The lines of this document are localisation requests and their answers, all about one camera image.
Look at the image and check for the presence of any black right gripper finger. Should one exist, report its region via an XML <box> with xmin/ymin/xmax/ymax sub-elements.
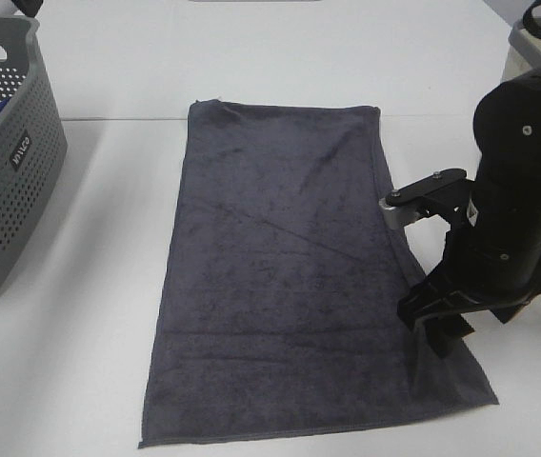
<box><xmin>423</xmin><ymin>314</ymin><xmax>473</xmax><ymax>358</ymax></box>

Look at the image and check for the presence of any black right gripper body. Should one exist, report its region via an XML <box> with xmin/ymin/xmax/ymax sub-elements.
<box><xmin>397</xmin><ymin>68</ymin><xmax>541</xmax><ymax>328</ymax></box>

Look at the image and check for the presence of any dark grey towel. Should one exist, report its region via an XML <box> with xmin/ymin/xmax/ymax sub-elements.
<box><xmin>141</xmin><ymin>100</ymin><xmax>497</xmax><ymax>447</ymax></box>

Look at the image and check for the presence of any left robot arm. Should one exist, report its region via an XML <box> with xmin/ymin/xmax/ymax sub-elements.
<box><xmin>11</xmin><ymin>0</ymin><xmax>43</xmax><ymax>18</ymax></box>

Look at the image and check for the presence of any grey perforated plastic basket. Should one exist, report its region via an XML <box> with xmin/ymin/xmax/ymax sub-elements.
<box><xmin>0</xmin><ymin>15</ymin><xmax>68</xmax><ymax>288</ymax></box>

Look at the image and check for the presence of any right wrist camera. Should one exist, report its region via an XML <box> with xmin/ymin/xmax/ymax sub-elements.
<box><xmin>379</xmin><ymin>169</ymin><xmax>473</xmax><ymax>230</ymax></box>

